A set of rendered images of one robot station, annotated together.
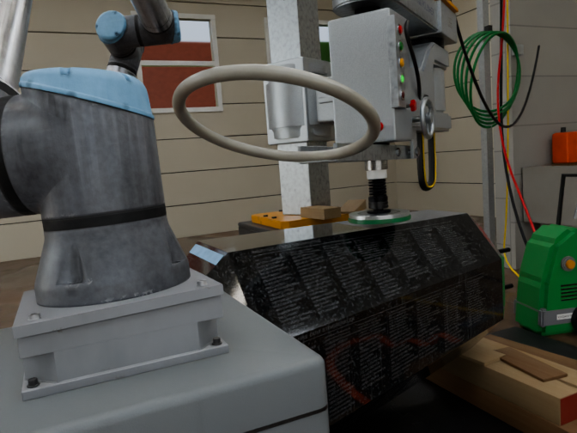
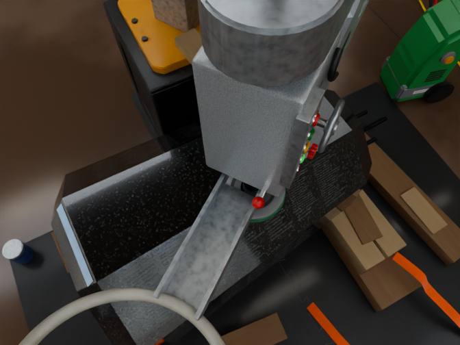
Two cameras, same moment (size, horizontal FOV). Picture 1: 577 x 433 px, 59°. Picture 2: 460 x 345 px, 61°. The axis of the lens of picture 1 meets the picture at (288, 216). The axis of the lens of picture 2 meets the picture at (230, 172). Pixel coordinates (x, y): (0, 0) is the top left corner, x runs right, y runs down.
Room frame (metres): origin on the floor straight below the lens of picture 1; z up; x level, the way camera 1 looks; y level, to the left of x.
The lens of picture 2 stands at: (1.28, -0.22, 2.06)
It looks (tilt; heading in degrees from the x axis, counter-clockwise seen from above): 64 degrees down; 357
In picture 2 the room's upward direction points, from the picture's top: 1 degrees counter-clockwise
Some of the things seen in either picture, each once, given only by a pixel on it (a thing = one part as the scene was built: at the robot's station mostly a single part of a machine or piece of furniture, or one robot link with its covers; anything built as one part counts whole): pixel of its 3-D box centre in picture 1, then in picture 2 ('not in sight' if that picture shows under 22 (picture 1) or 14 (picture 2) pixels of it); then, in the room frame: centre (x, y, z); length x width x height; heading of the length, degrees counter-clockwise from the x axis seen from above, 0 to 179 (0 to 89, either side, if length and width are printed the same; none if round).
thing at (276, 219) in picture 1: (307, 216); (184, 16); (2.70, -0.10, 0.76); 0.49 x 0.49 x 0.05; 23
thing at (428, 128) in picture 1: (417, 118); (318, 121); (1.84, -0.49, 1.18); 0.15 x 0.10 x 0.15; 150
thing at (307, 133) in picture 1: (299, 103); not in sight; (2.70, -0.10, 1.36); 0.35 x 0.35 x 0.41
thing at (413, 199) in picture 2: not in sight; (423, 210); (1.93, -1.26, 0.10); 0.25 x 0.10 x 0.01; 27
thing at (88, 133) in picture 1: (88, 143); not in sight; (0.65, 0.25, 1.11); 0.17 x 0.15 x 0.18; 93
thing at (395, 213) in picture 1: (379, 214); (252, 189); (1.79, -0.32, 0.85); 0.21 x 0.21 x 0.01
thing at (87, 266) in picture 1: (111, 248); not in sight; (0.65, 0.23, 0.98); 0.19 x 0.19 x 0.10
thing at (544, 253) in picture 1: (552, 253); (441, 33); (2.82, -1.47, 0.43); 0.35 x 0.35 x 0.87; 8
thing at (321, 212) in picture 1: (320, 212); (197, 51); (2.45, -0.16, 0.81); 0.20 x 0.10 x 0.05; 31
